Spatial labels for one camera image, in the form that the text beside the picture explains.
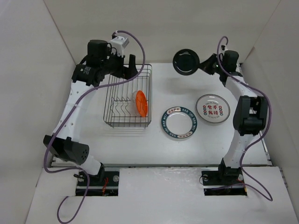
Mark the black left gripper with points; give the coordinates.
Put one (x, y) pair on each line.
(125, 72)

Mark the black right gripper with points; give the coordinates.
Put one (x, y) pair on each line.
(205, 65)

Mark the dark green plate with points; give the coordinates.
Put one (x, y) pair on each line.
(186, 62)

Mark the clear glass plate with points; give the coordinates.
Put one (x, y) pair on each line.
(133, 102)

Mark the orange plastic plate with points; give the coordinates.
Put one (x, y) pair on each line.
(141, 104)

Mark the white plate red characters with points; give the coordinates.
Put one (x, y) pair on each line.
(213, 108)

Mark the white plate green lettered rim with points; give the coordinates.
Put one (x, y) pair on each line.
(179, 123)

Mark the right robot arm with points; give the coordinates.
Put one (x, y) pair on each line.
(249, 118)

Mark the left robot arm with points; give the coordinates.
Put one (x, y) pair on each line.
(103, 58)

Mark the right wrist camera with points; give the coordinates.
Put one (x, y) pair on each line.
(224, 48)

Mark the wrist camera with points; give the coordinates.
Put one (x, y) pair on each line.
(119, 43)
(224, 48)

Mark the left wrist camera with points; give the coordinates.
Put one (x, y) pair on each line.
(119, 43)

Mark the grey wire dish rack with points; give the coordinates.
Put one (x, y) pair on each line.
(118, 110)

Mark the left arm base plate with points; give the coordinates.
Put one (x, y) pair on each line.
(109, 186)

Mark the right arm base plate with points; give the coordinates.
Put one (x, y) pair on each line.
(217, 183)

